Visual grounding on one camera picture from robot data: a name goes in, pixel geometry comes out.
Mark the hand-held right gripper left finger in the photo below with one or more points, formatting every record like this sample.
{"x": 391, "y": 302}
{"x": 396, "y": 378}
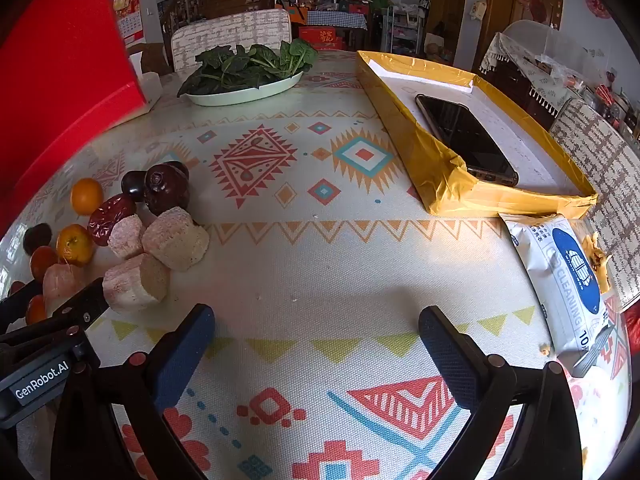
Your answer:
{"x": 180, "y": 355}

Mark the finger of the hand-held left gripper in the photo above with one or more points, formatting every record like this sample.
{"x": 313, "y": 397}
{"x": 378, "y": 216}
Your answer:
{"x": 82, "y": 305}
{"x": 17, "y": 300}

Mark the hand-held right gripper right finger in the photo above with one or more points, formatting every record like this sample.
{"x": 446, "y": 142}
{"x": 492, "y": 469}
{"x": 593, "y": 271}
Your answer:
{"x": 450, "y": 360}

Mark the orange mandarin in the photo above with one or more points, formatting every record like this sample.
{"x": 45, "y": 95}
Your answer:
{"x": 75, "y": 245}
{"x": 36, "y": 309}
{"x": 42, "y": 262}
{"x": 86, "y": 196}

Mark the peeled sugarcane piece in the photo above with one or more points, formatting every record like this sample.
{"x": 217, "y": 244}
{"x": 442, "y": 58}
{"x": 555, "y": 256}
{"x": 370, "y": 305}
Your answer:
{"x": 175, "y": 240}
{"x": 60, "y": 282}
{"x": 135, "y": 282}

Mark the beige cake chunk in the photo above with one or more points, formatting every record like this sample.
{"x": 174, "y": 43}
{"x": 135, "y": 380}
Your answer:
{"x": 127, "y": 237}

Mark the red cardboard tray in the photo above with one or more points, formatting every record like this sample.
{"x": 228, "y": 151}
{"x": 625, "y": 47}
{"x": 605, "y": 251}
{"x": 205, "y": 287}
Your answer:
{"x": 60, "y": 60}

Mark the white wet wipes pack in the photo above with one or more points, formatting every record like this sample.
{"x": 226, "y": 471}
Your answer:
{"x": 565, "y": 280}

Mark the yellow snack wrapper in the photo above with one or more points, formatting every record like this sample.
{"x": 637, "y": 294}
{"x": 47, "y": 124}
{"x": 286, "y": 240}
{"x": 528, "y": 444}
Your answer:
{"x": 597, "y": 260}

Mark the yellow taped cardboard box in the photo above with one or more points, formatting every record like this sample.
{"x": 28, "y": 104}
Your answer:
{"x": 435, "y": 160}

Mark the black smartphone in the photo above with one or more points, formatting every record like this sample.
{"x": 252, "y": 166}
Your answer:
{"x": 465, "y": 135}

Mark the white tissue box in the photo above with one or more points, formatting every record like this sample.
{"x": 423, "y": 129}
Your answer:
{"x": 147, "y": 87}

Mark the chair with patterned cover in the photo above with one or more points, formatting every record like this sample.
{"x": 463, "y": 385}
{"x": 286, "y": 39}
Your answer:
{"x": 235, "y": 32}
{"x": 605, "y": 185}

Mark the brown wooden chair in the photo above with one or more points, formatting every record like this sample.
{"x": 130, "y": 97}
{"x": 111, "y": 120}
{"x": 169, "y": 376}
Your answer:
{"x": 150, "y": 57}

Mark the pale green plate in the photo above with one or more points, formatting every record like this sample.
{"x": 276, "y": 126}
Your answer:
{"x": 240, "y": 94}

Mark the leafy green vegetables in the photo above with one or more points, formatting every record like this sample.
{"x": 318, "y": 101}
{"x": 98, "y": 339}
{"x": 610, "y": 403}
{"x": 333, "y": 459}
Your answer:
{"x": 245, "y": 65}

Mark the side table with fringed cloth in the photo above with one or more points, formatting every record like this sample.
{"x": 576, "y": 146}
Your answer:
{"x": 525, "y": 77}

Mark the table with checkered cloth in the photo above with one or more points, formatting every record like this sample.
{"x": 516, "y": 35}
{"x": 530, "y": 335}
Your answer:
{"x": 335, "y": 19}

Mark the red wall calendar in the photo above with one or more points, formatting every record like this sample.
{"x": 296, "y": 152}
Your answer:
{"x": 127, "y": 10}

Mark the red paper wall decoration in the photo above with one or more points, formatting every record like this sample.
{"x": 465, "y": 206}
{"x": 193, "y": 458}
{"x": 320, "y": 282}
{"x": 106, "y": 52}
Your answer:
{"x": 597, "y": 5}

